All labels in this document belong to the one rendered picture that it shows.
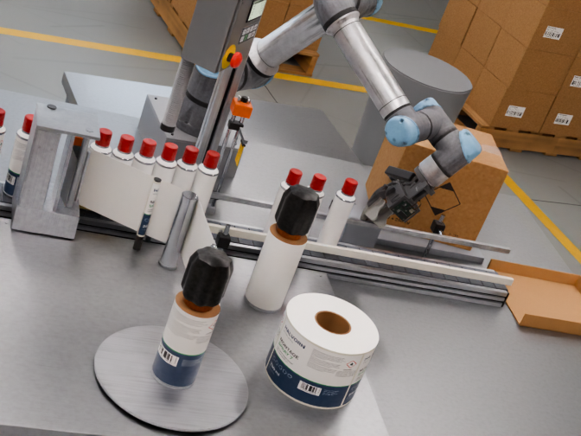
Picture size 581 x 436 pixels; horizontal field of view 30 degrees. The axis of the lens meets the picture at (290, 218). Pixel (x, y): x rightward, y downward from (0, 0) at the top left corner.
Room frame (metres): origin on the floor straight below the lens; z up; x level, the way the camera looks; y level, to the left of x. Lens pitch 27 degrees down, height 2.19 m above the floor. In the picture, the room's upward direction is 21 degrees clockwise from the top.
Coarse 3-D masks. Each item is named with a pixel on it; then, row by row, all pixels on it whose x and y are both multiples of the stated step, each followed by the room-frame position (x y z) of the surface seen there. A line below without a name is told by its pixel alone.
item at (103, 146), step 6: (102, 132) 2.21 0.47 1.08; (108, 132) 2.22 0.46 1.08; (102, 138) 2.21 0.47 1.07; (108, 138) 2.21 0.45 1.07; (90, 144) 2.22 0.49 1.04; (96, 144) 2.21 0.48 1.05; (102, 144) 2.21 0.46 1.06; (108, 144) 2.22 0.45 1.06; (96, 150) 2.20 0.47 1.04; (102, 150) 2.21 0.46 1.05; (108, 150) 2.22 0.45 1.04; (108, 156) 2.21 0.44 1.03; (84, 210) 2.20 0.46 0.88; (90, 210) 2.21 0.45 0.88
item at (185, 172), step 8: (184, 152) 2.29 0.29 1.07; (192, 152) 2.28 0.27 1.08; (184, 160) 2.29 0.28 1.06; (192, 160) 2.29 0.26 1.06; (176, 168) 2.28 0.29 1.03; (184, 168) 2.28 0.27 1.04; (192, 168) 2.29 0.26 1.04; (176, 176) 2.28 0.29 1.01; (184, 176) 2.28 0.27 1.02; (192, 176) 2.29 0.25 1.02; (176, 184) 2.28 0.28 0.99; (184, 184) 2.28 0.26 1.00; (192, 184) 2.30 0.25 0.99
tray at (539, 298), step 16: (512, 272) 2.80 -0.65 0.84; (528, 272) 2.82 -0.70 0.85; (544, 272) 2.84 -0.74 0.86; (560, 272) 2.85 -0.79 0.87; (512, 288) 2.71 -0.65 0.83; (528, 288) 2.75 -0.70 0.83; (544, 288) 2.79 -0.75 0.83; (560, 288) 2.83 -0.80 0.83; (576, 288) 2.86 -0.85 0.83; (512, 304) 2.63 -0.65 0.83; (528, 304) 2.66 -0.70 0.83; (544, 304) 2.69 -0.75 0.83; (560, 304) 2.73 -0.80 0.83; (576, 304) 2.77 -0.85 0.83; (528, 320) 2.54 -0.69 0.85; (544, 320) 2.55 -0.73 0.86; (560, 320) 2.57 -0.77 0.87; (576, 320) 2.67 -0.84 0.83
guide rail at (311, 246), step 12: (216, 228) 2.29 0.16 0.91; (264, 240) 2.34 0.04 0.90; (324, 252) 2.40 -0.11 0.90; (336, 252) 2.41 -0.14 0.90; (348, 252) 2.42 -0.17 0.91; (360, 252) 2.44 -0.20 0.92; (396, 264) 2.48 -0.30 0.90; (408, 264) 2.49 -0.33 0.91; (420, 264) 2.50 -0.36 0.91; (432, 264) 2.52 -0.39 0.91; (468, 276) 2.55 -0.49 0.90; (480, 276) 2.57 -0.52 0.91; (492, 276) 2.58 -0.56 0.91; (504, 276) 2.60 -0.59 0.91
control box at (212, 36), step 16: (208, 0) 2.30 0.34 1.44; (224, 0) 2.29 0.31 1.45; (240, 0) 2.29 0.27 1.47; (192, 16) 2.31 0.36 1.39; (208, 16) 2.30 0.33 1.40; (224, 16) 2.29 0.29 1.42; (240, 16) 2.31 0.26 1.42; (192, 32) 2.30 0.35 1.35; (208, 32) 2.29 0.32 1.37; (224, 32) 2.29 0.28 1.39; (240, 32) 2.34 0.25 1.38; (192, 48) 2.30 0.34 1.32; (208, 48) 2.29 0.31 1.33; (224, 48) 2.29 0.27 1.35; (240, 48) 2.38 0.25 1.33; (208, 64) 2.29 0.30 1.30; (224, 64) 2.30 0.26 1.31
